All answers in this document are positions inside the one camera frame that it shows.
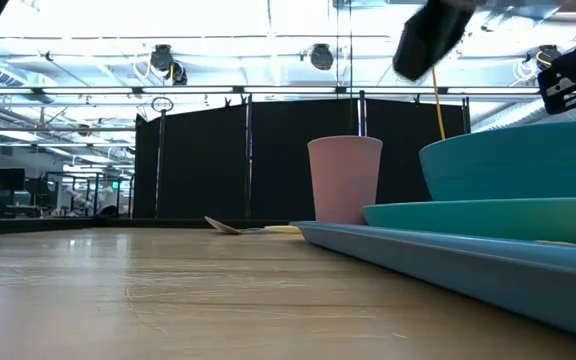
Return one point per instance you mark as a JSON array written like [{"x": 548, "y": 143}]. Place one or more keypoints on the black ceiling spotlight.
[
  {"x": 548, "y": 56},
  {"x": 322, "y": 56},
  {"x": 161, "y": 57}
]

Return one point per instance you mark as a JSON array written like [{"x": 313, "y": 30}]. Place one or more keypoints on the blue plastic tray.
[{"x": 468, "y": 270}]

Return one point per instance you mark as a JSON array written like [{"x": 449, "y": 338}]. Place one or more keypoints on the black background monitor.
[{"x": 7, "y": 180}]

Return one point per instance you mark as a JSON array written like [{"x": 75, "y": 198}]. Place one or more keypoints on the blue plastic bowl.
[{"x": 518, "y": 160}]

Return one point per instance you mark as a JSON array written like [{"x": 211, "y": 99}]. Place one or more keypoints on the black partition screen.
[{"x": 203, "y": 165}]

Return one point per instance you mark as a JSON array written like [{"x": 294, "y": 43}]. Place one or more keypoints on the pink plastic cup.
[{"x": 345, "y": 180}]

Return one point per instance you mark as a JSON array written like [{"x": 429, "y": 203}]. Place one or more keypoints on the overhead metal rail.
[{"x": 268, "y": 90}]

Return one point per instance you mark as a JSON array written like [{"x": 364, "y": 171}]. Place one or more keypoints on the teal green plate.
[{"x": 493, "y": 220}]

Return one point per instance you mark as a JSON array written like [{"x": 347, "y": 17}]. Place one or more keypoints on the black aluminium table frame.
[{"x": 68, "y": 225}]

